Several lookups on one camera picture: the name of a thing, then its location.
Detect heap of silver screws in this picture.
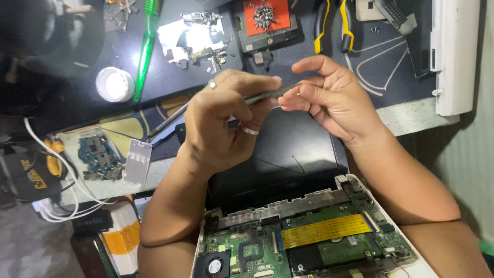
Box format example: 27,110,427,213
249,1,276,31

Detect silver metal plate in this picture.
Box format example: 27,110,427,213
123,139,153,187

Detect person's left hand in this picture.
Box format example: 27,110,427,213
181,69,282,176

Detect white cables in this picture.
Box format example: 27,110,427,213
23,118,118,223

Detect black cooling fan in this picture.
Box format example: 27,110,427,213
193,250,231,278

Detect silver foil sheet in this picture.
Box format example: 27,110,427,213
157,17,228,64

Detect small dark connector piece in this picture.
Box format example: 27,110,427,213
253,51,275,73

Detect grey tool with black grip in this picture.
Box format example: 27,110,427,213
374,0,418,36

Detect beige plastic piece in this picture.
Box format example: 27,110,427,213
355,0,383,22

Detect blue circuit board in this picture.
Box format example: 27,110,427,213
78,135,124,181

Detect white round container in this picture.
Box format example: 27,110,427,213
96,67,136,103

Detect black yellow handled pliers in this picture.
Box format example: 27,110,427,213
313,0,355,55

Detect green translucent toothbrush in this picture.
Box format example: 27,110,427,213
133,0,161,103

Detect white disassembled laptop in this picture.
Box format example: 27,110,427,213
175,106,438,278

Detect person's right hand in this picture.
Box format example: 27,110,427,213
277,55,388,148

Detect white laptop battery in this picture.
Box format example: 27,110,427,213
430,0,481,116

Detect heap of small metal parts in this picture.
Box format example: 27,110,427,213
104,0,140,32

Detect grey metal screwdriver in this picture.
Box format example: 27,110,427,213
148,83,302,139

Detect yellow handled cutter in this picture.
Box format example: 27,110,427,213
43,138,65,178

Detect dark blue work mat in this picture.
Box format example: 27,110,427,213
243,0,437,109

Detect green laptop motherboard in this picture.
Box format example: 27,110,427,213
202,205,411,278

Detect heap of metal bracket parts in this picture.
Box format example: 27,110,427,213
179,12,233,74

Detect black hard drive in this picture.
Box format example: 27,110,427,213
235,0,298,53

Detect black desk lamp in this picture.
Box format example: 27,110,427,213
0,0,105,80

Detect small black box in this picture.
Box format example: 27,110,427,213
71,210,114,233

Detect white orange box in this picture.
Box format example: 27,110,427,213
98,201,141,276

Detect yellow flat ribbon cable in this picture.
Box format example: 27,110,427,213
281,213,374,249

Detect black pouch with yellow print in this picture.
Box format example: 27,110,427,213
0,149,69,202

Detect red square pad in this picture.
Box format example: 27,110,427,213
243,0,291,37

